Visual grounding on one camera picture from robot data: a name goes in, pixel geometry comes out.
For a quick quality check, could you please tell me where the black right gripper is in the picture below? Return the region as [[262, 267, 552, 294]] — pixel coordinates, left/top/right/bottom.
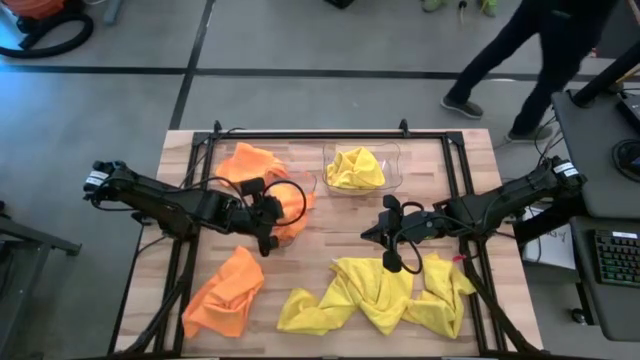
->
[[360, 194, 441, 274]]

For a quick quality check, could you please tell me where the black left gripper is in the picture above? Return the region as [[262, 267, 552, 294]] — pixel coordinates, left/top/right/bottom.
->
[[230, 177, 286, 257]]

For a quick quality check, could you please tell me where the orange microfiber towel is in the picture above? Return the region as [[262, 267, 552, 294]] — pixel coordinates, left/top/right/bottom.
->
[[181, 244, 266, 340], [214, 141, 290, 190], [267, 178, 318, 247]]

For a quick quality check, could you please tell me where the clear plastic basket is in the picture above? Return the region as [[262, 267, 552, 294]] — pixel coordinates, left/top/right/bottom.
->
[[322, 141, 404, 196], [238, 169, 319, 250]]

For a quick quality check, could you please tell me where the white paper sheet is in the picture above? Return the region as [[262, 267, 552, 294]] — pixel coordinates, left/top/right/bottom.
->
[[522, 207, 577, 271]]

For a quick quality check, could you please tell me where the gray desk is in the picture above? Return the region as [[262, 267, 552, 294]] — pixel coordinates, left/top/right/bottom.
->
[[569, 215, 640, 343], [551, 88, 640, 221]]

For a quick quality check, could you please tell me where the backlit black keyboard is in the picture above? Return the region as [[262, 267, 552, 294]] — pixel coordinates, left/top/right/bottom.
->
[[593, 229, 640, 289]]

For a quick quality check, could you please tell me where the person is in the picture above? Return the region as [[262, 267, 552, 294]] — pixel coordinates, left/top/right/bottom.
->
[[439, 0, 624, 145], [421, 0, 500, 17]]

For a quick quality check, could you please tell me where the gray metal stand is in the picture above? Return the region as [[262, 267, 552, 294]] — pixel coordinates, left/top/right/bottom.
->
[[0, 199, 83, 360]]

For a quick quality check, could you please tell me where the round black device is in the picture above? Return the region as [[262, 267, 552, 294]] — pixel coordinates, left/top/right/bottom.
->
[[611, 138, 640, 184]]

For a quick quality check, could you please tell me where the black pole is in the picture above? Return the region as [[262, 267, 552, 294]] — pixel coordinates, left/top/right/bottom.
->
[[569, 39, 640, 109]]

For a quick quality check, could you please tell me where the black laptop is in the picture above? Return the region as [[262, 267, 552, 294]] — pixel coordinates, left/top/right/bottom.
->
[[615, 93, 640, 134]]

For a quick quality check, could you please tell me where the orange vacuum cleaner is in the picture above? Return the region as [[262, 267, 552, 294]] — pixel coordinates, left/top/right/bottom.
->
[[2, 0, 67, 21]]

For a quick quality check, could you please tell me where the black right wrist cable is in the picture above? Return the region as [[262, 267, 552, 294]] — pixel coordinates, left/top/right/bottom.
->
[[394, 201, 425, 276]]

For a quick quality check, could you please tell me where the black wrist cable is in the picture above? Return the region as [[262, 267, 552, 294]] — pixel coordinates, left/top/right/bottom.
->
[[262, 178, 308, 228], [394, 201, 425, 276]]

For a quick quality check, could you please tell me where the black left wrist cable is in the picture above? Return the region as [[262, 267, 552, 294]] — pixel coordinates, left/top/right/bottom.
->
[[262, 178, 308, 228]]

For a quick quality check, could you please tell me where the black aluminium table frame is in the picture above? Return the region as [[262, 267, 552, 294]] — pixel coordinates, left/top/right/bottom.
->
[[107, 129, 544, 359]]

